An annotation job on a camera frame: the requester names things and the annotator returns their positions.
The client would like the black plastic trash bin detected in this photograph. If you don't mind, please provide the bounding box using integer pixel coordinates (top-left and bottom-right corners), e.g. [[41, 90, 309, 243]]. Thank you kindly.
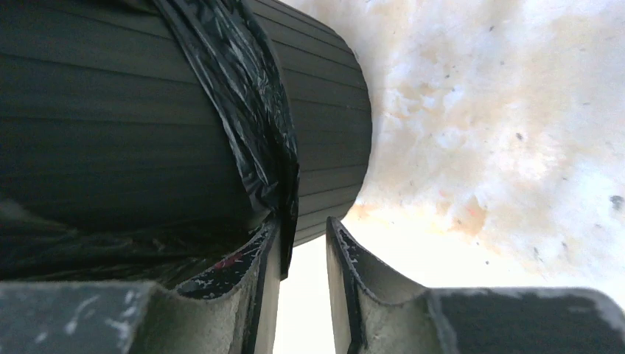
[[1, 1, 371, 243]]

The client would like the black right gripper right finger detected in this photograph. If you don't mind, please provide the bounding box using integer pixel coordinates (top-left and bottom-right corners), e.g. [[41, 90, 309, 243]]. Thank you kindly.
[[326, 217, 443, 353]]

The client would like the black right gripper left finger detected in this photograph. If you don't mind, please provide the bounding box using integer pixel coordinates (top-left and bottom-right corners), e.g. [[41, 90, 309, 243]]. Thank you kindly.
[[129, 221, 281, 353]]

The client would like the black plastic trash bag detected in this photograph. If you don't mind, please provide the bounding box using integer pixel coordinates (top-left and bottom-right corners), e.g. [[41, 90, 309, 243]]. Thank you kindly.
[[1, 1, 298, 287]]

